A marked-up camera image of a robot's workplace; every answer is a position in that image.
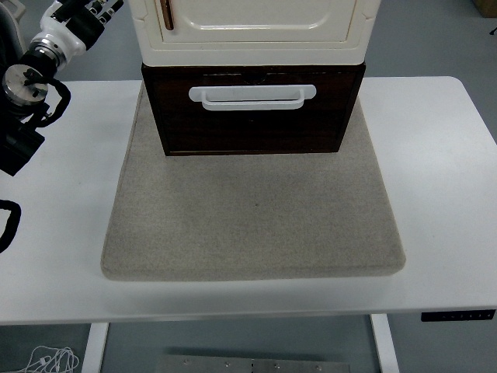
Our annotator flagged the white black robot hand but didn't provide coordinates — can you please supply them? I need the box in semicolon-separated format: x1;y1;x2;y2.
33;0;125;65

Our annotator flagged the white drawer handle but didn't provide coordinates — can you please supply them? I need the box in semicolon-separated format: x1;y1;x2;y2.
188;84;318;113

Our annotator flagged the dark brown wooden drawer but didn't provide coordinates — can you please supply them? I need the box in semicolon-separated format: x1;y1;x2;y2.
146;68;361;155

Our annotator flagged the cream plastic cabinet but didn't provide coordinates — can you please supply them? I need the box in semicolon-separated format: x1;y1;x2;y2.
134;0;381;67

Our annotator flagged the beige fabric mat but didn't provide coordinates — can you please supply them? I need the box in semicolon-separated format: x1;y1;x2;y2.
99;81;407;281

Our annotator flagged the white table leg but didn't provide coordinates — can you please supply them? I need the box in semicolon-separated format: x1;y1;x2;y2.
369;313;401;373
81;322;110;373

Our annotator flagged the cardboard box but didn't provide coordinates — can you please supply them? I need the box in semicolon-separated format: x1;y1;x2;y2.
472;0;497;19

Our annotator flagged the black table control panel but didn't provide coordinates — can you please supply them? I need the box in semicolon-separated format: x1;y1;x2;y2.
421;309;497;322

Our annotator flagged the copper cabinet door handle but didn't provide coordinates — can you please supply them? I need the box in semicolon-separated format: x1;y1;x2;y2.
159;0;175;31

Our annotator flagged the white cable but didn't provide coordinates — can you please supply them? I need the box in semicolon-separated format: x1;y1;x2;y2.
17;345;81;373

